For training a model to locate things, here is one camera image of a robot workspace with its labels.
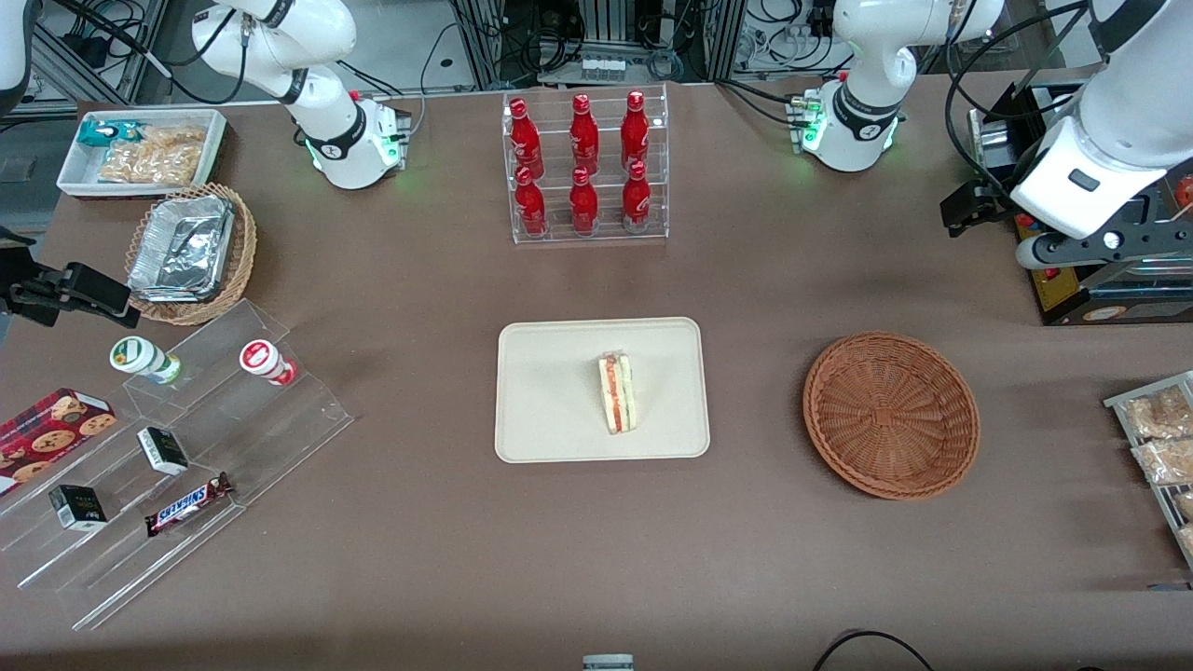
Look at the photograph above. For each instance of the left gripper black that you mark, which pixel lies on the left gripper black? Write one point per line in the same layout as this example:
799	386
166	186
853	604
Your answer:
992	202

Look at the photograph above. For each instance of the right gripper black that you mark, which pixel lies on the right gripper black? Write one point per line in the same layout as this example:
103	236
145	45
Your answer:
26	280

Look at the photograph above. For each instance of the triangle sandwich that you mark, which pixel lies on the triangle sandwich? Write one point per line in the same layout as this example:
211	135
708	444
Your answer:
618	396

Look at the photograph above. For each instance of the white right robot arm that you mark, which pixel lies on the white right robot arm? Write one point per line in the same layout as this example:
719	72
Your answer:
326	102

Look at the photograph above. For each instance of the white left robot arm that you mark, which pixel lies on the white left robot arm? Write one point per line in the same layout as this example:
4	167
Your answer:
867	56

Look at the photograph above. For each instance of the aluminium foil tray stack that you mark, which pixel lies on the aluminium foil tray stack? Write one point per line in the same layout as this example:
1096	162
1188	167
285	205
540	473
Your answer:
182	247

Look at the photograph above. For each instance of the light wicker basket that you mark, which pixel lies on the light wicker basket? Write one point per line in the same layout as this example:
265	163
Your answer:
240	270

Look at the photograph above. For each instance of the brown wicker basket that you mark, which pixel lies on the brown wicker basket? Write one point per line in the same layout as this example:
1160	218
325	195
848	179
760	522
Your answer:
890	415

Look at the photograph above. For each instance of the tray of packaged crackers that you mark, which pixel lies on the tray of packaged crackers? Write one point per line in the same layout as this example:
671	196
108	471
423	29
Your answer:
1118	401

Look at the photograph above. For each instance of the cream plastic tray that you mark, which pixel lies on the cream plastic tray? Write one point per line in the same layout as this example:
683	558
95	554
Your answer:
550	410

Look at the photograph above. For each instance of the green lid yogurt cup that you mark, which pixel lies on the green lid yogurt cup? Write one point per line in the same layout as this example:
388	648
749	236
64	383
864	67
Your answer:
135	356

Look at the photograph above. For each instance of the white plastic bin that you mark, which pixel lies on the white plastic bin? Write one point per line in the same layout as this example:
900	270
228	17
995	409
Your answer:
76	177

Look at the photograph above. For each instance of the black food warmer machine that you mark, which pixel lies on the black food warmer machine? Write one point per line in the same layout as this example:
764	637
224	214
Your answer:
1058	294

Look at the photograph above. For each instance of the clear bag of crackers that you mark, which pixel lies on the clear bag of crackers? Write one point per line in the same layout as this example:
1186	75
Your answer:
175	138
149	168

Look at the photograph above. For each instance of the red tartan cookie box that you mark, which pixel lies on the red tartan cookie box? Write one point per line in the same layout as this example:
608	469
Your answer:
51	433

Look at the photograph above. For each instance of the teal snack packet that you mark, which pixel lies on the teal snack packet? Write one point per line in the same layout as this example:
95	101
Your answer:
104	132

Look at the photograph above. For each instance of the small black carton box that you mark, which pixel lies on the small black carton box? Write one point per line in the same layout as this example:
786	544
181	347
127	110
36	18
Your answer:
163	450
77	508

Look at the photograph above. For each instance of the red lid yogurt cup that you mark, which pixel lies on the red lid yogurt cup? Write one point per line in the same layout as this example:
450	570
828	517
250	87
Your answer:
261	359

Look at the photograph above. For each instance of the red sausage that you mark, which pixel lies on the red sausage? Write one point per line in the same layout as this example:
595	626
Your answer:
1186	192

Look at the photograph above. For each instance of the clear acrylic stepped shelf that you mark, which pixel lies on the clear acrylic stepped shelf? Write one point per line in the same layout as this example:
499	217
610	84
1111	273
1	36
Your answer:
280	429

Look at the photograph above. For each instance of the Snickers chocolate bar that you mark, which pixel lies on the Snickers chocolate bar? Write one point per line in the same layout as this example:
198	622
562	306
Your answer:
186	506

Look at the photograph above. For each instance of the clear bag of pastry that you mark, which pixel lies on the clear bag of pastry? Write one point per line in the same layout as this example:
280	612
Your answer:
1165	461
1158	415

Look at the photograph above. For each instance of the red cola bottle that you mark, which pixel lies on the red cola bottle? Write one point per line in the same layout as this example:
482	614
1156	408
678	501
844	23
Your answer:
635	130
525	140
584	205
584	135
637	200
531	207

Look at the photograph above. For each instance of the white power strip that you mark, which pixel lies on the white power strip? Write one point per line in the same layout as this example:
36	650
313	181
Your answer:
602	68

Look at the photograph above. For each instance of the clear acrylic bottle rack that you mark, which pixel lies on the clear acrylic bottle rack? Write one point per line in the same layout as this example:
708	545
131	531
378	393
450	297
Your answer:
559	233

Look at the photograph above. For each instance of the aluminium frame rack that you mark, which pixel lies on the aluminium frame rack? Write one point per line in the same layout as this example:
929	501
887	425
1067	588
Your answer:
596	19

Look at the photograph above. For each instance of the grey metal bracket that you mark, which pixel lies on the grey metal bracket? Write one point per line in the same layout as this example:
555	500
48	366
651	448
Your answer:
608	663

